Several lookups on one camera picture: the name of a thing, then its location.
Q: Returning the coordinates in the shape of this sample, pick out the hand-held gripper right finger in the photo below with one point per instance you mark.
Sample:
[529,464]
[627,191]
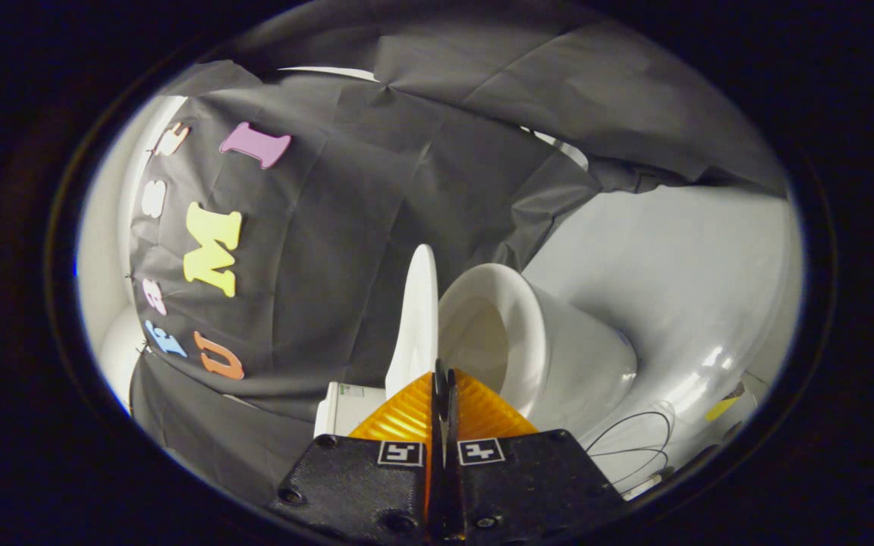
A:
[528,478]

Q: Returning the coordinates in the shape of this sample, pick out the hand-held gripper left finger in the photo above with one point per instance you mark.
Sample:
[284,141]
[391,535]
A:
[361,478]

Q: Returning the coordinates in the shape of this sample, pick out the white toilet lid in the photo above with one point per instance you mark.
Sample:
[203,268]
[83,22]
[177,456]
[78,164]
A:
[418,318]

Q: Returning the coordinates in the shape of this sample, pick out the white toilet tank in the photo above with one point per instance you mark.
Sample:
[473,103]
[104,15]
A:
[338,413]

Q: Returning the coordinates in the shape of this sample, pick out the white toilet bowl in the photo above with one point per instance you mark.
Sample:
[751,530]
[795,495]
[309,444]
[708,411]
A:
[558,356]

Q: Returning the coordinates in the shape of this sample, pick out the yellow tag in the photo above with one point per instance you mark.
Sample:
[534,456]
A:
[721,409]

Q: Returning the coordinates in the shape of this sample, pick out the black backdrop cloth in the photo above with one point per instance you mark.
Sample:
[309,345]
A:
[346,227]

